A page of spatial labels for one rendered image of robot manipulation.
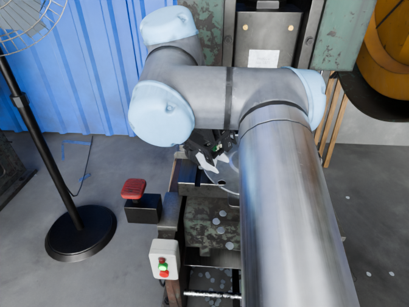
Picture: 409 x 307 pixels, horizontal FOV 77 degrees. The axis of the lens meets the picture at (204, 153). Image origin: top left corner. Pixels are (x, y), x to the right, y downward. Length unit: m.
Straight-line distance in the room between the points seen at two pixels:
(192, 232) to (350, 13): 0.69
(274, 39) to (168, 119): 0.44
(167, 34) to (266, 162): 0.21
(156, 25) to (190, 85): 0.10
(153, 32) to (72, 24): 1.79
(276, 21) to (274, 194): 0.51
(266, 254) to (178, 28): 0.28
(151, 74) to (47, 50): 2.01
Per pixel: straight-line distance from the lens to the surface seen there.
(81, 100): 2.35
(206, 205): 0.82
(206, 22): 0.60
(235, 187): 0.69
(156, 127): 0.29
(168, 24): 0.36
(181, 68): 0.31
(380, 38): 0.98
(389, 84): 0.83
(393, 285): 1.67
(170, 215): 0.81
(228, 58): 0.63
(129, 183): 0.75
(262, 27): 0.66
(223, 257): 1.11
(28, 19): 1.07
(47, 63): 2.34
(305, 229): 0.19
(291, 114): 0.26
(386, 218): 1.96
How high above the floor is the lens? 1.26
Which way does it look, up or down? 37 degrees down
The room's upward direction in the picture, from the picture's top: straight up
